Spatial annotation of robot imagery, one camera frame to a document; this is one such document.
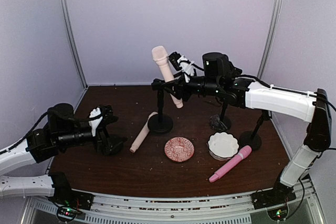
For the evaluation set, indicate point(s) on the white scalloped bowl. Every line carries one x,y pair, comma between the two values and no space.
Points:
222,146

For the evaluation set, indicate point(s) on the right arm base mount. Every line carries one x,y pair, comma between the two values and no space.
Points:
275,203

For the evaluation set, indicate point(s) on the cream microphone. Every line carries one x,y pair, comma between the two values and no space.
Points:
142,135
160,57

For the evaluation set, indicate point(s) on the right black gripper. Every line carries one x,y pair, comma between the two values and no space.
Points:
181,89

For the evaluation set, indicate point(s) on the right aluminium frame post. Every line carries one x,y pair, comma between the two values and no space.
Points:
276,10

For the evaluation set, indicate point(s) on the front aluminium rail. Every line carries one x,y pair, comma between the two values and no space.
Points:
232,208

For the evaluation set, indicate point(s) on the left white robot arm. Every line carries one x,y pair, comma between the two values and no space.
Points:
61,132

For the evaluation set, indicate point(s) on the black crumpled object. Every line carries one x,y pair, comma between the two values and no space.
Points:
216,124

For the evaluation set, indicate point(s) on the pink microphone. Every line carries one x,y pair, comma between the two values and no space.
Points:
241,155

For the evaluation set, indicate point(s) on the red patterned dish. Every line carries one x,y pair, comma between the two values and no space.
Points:
179,149

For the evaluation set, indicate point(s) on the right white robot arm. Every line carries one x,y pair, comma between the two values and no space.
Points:
249,92

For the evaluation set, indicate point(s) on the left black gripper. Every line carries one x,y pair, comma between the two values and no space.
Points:
104,135

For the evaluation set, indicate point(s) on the aluminium frame post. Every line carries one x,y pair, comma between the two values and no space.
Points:
276,10
72,43

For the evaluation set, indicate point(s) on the left aluminium frame post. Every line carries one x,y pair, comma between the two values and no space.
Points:
72,43

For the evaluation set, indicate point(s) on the black mic stand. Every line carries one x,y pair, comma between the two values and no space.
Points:
223,116
160,123
251,138
112,144

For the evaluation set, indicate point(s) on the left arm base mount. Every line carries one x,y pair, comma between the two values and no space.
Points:
72,205

